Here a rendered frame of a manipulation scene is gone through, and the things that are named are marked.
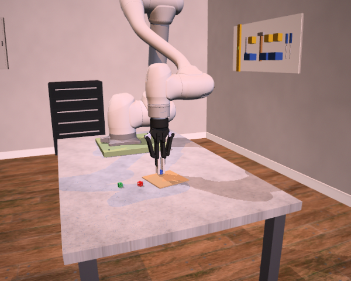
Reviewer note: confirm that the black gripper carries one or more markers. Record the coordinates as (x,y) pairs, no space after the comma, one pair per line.
(159,131)

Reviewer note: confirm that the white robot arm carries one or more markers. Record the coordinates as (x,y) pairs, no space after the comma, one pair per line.
(125,114)

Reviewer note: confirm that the orange flat mat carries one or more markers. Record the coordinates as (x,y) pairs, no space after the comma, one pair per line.
(164,180)

